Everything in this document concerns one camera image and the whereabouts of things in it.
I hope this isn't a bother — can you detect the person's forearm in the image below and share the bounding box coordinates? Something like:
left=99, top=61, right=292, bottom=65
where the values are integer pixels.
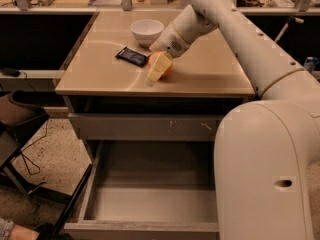
left=0, top=218, right=39, bottom=240

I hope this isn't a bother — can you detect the beige top drawer cabinet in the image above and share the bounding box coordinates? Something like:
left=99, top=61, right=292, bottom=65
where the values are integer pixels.
left=56, top=10, right=254, bottom=97

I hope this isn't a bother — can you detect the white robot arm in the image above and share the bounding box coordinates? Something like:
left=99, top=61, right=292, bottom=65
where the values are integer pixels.
left=146, top=0, right=320, bottom=240

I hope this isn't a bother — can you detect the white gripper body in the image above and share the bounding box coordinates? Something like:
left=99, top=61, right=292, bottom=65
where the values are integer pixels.
left=153, top=22, right=193, bottom=58

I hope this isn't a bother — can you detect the black power adapter left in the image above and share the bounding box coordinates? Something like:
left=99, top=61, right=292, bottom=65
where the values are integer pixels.
left=0, top=68, right=20, bottom=77

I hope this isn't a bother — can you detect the dark blue snack packet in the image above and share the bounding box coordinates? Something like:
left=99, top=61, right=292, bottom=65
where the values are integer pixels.
left=115, top=47, right=149, bottom=67

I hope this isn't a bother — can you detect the white ceramic bowl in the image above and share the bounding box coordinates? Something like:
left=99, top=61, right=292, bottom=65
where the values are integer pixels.
left=130, top=19, right=164, bottom=47

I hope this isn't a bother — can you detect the white stick with black tip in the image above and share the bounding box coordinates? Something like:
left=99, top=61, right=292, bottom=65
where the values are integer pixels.
left=274, top=16, right=304, bottom=43

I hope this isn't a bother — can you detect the grey open middle drawer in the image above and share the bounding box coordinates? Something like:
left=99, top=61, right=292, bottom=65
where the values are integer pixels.
left=65, top=141, right=219, bottom=240

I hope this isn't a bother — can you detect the dark brown chair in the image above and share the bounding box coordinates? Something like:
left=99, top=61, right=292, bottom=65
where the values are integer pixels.
left=0, top=91, right=71, bottom=206

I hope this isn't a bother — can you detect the orange fruit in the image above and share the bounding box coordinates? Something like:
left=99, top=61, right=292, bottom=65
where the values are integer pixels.
left=148, top=51, right=174, bottom=78

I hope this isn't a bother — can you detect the black camera tripod leg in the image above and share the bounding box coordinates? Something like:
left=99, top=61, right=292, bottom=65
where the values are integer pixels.
left=54, top=164, right=92, bottom=233

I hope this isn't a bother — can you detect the grey closed top drawer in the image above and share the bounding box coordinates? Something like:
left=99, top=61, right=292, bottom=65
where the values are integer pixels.
left=69, top=113, right=222, bottom=141

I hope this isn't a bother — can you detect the blue white can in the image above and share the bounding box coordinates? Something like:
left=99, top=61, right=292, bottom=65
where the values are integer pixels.
left=303, top=56, right=320, bottom=73

